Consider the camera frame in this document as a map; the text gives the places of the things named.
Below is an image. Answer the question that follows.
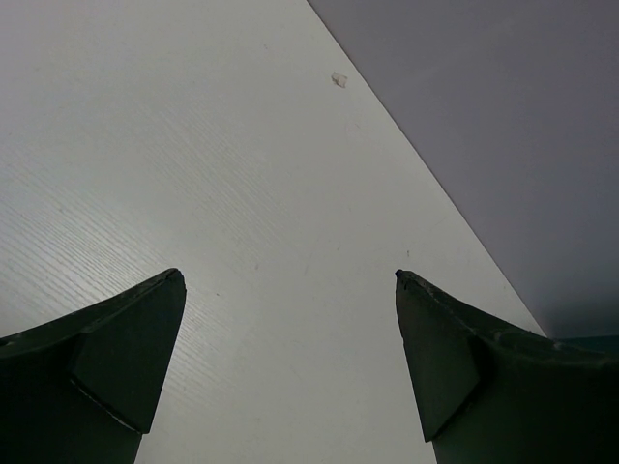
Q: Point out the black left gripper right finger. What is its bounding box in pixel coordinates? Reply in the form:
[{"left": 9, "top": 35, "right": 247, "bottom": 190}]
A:
[{"left": 396, "top": 270, "right": 618, "bottom": 463}]

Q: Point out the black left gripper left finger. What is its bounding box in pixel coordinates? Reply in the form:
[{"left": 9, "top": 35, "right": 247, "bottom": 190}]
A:
[{"left": 1, "top": 269, "right": 187, "bottom": 463}]

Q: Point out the dark green ribbed bin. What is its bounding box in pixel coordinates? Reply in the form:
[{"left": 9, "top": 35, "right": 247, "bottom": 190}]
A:
[{"left": 558, "top": 334, "right": 619, "bottom": 355}]

